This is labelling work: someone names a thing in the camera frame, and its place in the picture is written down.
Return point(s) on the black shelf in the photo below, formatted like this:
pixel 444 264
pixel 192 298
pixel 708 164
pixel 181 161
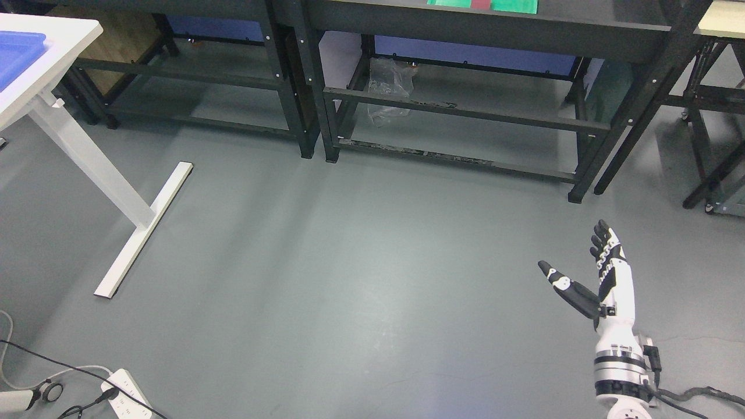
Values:
pixel 227 64
pixel 592 69

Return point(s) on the black cart frame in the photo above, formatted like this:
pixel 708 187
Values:
pixel 714 114

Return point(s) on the white table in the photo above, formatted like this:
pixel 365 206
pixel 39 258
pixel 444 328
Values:
pixel 30 94

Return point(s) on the black right shelf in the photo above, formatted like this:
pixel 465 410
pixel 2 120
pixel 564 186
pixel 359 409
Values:
pixel 592 69

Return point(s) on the green tray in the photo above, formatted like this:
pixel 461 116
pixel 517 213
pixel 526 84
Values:
pixel 529 7

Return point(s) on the blue tray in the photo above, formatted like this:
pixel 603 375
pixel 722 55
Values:
pixel 19 50

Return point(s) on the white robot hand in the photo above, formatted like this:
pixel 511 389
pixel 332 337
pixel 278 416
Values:
pixel 615 326

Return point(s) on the black left shelf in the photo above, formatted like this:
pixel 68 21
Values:
pixel 227 64

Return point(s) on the white power strip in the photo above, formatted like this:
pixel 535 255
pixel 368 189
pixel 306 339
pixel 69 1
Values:
pixel 130 401

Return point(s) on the clear plastic bag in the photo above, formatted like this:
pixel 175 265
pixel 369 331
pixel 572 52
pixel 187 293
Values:
pixel 389 77

